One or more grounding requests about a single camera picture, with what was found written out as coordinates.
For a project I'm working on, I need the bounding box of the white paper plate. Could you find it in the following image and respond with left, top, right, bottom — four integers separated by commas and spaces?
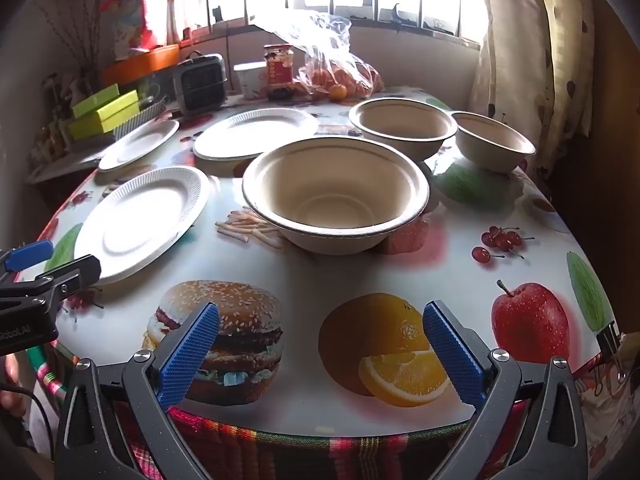
193, 107, 319, 162
98, 119, 179, 172
74, 166, 210, 285

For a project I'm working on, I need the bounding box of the large beige paper bowl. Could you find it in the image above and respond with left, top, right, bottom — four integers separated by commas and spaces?
242, 136, 430, 256

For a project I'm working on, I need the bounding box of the person left hand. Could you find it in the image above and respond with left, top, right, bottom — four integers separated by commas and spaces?
1, 354, 26, 418

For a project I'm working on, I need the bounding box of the black binder clip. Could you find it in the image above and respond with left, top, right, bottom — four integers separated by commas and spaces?
597, 321, 627, 384

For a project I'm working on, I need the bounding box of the lime green box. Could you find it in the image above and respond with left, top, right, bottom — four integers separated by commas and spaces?
72, 84, 119, 118
68, 90, 140, 141

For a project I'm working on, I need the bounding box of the striped grey box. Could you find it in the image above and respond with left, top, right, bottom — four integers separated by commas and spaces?
111, 98, 168, 141

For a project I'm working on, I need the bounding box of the orange tray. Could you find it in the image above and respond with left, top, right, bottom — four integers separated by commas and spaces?
101, 44, 180, 87

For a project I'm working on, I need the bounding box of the red gift bag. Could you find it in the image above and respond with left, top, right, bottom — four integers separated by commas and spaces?
100, 0, 168, 61

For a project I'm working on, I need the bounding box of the small black space heater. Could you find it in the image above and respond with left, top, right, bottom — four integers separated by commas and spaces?
172, 51, 227, 116

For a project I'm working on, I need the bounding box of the white plastic tub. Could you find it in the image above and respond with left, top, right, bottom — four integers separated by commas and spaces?
233, 61, 267, 100

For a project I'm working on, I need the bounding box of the red label glass jar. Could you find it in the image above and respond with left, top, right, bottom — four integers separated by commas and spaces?
264, 44, 294, 101

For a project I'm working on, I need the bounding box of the floral curtain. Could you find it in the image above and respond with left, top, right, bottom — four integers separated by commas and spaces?
470, 0, 594, 182

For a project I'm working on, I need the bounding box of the loose orange fruit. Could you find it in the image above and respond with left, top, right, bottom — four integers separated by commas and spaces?
329, 84, 347, 102

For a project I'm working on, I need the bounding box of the plastic bag of oranges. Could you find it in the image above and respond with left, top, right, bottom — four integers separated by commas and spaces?
252, 9, 384, 101

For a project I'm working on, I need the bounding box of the black cable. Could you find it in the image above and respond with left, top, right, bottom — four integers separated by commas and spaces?
0, 381, 57, 461

